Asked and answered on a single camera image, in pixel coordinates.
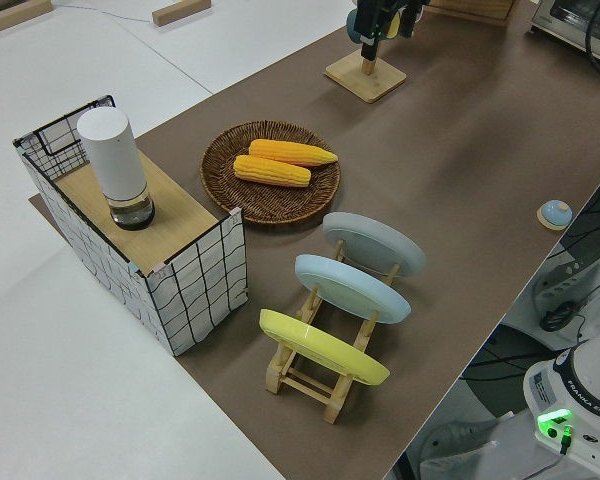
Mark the white toaster oven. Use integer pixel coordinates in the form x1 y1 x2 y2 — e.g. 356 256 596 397
528 0 600 54

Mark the brown table mat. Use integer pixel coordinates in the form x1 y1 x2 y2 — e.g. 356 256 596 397
131 0 600 480

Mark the light wooden drawer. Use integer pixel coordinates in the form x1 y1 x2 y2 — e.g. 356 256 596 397
423 0 517 28

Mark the light blue plate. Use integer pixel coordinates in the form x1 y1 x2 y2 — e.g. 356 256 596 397
293 253 413 327

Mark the wire grid wooden shelf box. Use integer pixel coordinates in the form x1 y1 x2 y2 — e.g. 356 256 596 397
12 93 250 358

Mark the brown wicker basket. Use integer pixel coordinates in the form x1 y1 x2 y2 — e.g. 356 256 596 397
200 119 343 231

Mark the black base cable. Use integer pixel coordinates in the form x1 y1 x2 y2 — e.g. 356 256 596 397
556 422 577 457

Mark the grey plate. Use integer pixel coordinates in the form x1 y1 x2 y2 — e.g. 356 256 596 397
321 211 428 280

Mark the wooden plate rack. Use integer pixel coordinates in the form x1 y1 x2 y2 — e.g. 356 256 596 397
265 238 404 426

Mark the white cylindrical bottle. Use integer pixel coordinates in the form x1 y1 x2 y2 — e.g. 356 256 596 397
75 108 157 232

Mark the black cable bundle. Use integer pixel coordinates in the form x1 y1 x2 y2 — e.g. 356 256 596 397
538 300 588 334

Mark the yellow corn cob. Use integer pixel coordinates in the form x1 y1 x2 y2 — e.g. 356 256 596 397
232 154 313 190
247 138 340 169

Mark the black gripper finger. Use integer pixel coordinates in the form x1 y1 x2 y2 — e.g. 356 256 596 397
355 0 383 48
401 0 423 38

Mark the yellow plate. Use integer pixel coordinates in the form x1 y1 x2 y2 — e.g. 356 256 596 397
258 307 392 387

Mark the blue wooden desk bell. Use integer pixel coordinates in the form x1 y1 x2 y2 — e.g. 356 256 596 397
536 199 574 232

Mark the wooden block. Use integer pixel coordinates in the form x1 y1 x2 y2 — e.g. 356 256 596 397
0 0 56 36
150 0 213 28

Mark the wooden mug rack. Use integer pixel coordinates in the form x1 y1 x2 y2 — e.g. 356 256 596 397
323 42 408 105

